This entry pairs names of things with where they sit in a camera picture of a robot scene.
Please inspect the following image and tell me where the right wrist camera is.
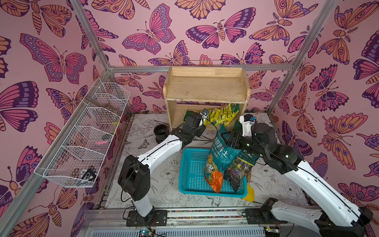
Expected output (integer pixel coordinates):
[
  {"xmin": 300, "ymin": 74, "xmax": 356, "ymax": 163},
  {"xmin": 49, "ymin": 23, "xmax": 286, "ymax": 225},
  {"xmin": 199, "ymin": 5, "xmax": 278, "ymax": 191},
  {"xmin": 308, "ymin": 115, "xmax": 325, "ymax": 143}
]
[{"xmin": 239, "ymin": 114, "xmax": 256, "ymax": 137}]

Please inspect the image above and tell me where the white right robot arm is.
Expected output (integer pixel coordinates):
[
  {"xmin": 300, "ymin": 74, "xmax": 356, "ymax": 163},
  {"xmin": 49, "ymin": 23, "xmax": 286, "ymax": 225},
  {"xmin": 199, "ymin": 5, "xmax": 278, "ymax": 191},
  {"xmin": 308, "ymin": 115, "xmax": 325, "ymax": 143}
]
[{"xmin": 221, "ymin": 122, "xmax": 373, "ymax": 237}]

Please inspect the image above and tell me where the teal orange soil bag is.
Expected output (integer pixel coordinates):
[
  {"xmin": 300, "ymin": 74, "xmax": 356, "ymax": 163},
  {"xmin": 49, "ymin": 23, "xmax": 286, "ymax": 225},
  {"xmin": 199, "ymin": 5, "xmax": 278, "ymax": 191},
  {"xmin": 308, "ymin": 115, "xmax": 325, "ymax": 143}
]
[{"xmin": 203, "ymin": 125, "xmax": 241, "ymax": 193}]

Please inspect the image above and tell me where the aluminium frame post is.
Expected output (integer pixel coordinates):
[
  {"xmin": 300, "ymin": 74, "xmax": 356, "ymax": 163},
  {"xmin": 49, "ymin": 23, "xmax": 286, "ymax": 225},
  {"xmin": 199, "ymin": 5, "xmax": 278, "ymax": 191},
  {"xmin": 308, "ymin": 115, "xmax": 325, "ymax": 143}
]
[{"xmin": 71, "ymin": 0, "xmax": 110, "ymax": 71}]

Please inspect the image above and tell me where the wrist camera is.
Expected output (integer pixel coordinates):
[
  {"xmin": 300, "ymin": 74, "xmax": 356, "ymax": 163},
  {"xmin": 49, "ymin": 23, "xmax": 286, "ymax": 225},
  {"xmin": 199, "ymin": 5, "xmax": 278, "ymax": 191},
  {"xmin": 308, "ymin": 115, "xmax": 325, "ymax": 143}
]
[
  {"xmin": 200, "ymin": 109, "xmax": 210, "ymax": 119},
  {"xmin": 239, "ymin": 114, "xmax": 256, "ymax": 137}
]

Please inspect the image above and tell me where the white wire basket rack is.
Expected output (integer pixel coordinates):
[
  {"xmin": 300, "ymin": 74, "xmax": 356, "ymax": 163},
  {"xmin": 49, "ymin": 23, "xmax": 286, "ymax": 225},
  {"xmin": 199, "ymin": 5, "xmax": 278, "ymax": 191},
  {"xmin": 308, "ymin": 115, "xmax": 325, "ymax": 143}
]
[{"xmin": 34, "ymin": 80, "xmax": 130, "ymax": 188}]

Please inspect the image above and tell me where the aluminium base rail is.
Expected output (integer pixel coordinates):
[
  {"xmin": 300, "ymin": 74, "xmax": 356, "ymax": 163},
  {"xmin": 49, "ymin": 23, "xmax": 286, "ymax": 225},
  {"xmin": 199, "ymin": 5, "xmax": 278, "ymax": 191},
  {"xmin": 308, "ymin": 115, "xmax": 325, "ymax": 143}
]
[{"xmin": 79, "ymin": 207, "xmax": 319, "ymax": 237}]

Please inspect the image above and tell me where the wooden two-tier shelf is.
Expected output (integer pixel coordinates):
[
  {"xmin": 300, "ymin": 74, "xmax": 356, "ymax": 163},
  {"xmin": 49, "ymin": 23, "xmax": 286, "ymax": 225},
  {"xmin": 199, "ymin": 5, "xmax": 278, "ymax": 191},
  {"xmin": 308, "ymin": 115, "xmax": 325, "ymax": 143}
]
[{"xmin": 163, "ymin": 66, "xmax": 251, "ymax": 129}]

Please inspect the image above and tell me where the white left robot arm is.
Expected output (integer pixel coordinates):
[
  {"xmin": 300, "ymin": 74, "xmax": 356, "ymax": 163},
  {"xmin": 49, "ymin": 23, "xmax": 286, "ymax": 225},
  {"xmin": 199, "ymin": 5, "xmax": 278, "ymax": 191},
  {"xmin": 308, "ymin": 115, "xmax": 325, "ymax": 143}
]
[{"xmin": 117, "ymin": 109, "xmax": 209, "ymax": 227}]

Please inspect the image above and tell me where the teal plastic basket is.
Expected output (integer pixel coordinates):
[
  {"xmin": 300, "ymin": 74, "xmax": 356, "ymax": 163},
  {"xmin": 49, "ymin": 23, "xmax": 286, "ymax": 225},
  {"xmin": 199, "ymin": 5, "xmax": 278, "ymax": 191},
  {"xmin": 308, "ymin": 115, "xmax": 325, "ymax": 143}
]
[{"xmin": 179, "ymin": 148, "xmax": 248, "ymax": 198}]

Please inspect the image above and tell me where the dark green soil bag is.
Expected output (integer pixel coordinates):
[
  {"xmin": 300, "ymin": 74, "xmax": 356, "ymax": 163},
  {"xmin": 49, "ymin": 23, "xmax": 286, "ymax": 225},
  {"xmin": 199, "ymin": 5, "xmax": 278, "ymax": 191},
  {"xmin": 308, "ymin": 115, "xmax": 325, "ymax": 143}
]
[{"xmin": 224, "ymin": 121, "xmax": 259, "ymax": 192}]

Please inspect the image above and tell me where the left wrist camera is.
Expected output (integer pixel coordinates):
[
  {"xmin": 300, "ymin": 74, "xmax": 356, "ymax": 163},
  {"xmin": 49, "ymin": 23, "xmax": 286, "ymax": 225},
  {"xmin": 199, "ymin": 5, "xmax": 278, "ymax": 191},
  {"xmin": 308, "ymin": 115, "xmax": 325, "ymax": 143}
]
[{"xmin": 200, "ymin": 109, "xmax": 210, "ymax": 119}]

